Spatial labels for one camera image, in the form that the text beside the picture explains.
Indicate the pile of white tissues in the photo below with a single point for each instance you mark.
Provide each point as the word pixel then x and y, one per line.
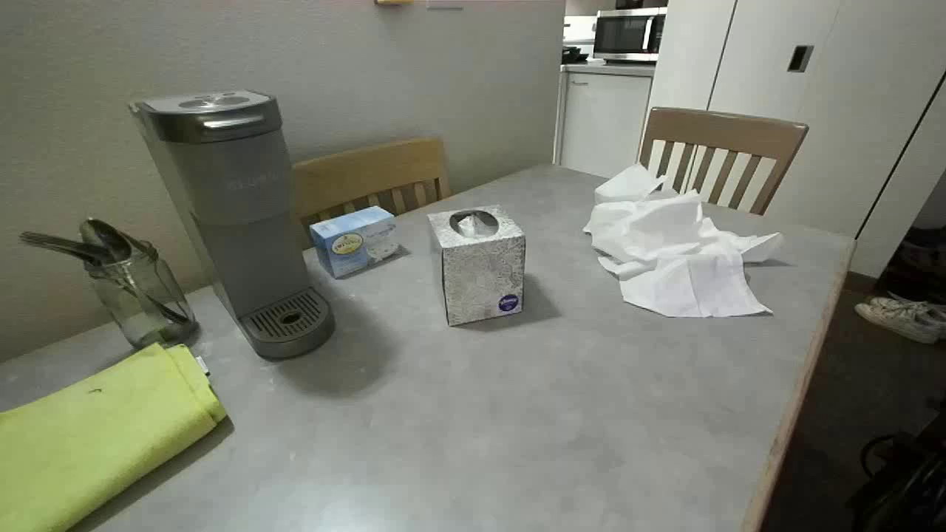
pixel 670 255

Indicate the white kitchen cabinet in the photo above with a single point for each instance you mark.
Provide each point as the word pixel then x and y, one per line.
pixel 605 121

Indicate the lime green folded cloth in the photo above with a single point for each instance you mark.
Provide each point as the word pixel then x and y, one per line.
pixel 77 447

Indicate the clear glass pitcher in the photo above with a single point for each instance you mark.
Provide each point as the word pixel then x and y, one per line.
pixel 129 280

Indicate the small blue cardboard box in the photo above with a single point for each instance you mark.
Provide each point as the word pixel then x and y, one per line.
pixel 356 240

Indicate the white sneaker on floor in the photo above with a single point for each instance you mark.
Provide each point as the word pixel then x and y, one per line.
pixel 915 322

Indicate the grey single-serve coffee maker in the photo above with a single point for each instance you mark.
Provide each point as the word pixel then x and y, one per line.
pixel 225 166

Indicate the wooden chair by wall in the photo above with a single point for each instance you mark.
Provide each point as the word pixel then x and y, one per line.
pixel 398 177

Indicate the wooden slatted chair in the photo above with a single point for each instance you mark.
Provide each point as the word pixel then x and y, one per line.
pixel 741 160

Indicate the microwave oven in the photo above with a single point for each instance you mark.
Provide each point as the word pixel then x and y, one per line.
pixel 630 33

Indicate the grey cube tissue box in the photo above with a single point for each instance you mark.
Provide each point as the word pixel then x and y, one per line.
pixel 481 261

